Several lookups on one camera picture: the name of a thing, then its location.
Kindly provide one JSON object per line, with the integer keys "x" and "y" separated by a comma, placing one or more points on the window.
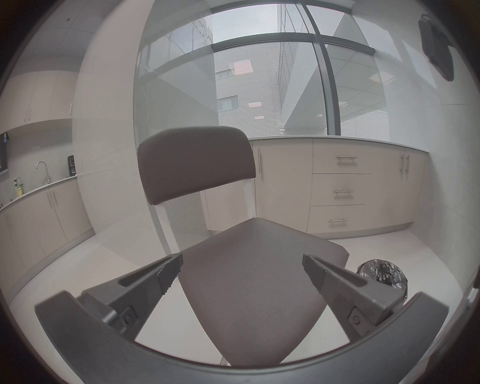
{"x": 255, "y": 75}

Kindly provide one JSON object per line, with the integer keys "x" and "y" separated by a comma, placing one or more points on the cream cabinet with drawers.
{"x": 337, "y": 187}

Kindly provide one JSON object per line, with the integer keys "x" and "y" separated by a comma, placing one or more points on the cream cabinet with sink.
{"x": 37, "y": 225}

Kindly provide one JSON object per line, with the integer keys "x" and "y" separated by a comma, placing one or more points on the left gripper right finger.
{"x": 352, "y": 296}

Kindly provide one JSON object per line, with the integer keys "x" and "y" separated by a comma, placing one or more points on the grey padded chair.
{"x": 243, "y": 281}

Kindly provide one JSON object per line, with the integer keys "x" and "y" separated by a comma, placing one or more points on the cream wall cabinet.
{"x": 41, "y": 97}

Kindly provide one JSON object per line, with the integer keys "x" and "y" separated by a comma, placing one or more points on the curved metal tap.
{"x": 47, "y": 174}

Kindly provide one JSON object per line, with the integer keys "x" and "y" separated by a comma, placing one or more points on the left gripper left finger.
{"x": 138, "y": 292}

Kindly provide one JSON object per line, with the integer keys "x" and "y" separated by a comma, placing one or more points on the yellow green bottle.
{"x": 18, "y": 190}

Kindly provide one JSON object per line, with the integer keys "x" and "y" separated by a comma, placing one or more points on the black plastic bag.
{"x": 386, "y": 272}

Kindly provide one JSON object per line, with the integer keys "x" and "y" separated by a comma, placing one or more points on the small black appliance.
{"x": 71, "y": 167}

